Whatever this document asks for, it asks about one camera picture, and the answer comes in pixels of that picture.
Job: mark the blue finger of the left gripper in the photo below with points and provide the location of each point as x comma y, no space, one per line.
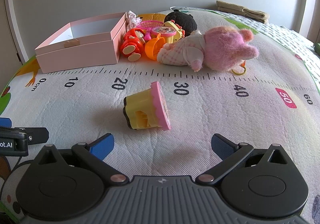
32,135
5,121

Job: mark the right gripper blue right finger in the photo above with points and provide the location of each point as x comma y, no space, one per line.
232,156

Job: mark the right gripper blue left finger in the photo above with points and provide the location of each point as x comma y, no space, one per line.
91,156

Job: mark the yellow pink toy stamp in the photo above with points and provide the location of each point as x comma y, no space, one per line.
147,109
168,33

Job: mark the pink haired plush doll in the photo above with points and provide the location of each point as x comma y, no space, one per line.
221,49

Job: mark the red hooded toy figure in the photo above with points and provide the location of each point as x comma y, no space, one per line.
133,45

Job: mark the yellow kitty face toy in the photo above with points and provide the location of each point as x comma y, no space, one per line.
180,32

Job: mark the orange plastic toy cup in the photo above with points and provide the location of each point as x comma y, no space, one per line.
153,46

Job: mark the black plush toy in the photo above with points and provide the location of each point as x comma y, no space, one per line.
186,21

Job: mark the pink toy strainer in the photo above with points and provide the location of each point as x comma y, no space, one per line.
147,26

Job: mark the colourful play mat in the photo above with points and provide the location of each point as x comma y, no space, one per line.
275,101

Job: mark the folded brown towel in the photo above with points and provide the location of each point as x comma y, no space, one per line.
256,15

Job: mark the green plush toy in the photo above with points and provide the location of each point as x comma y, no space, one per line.
316,47

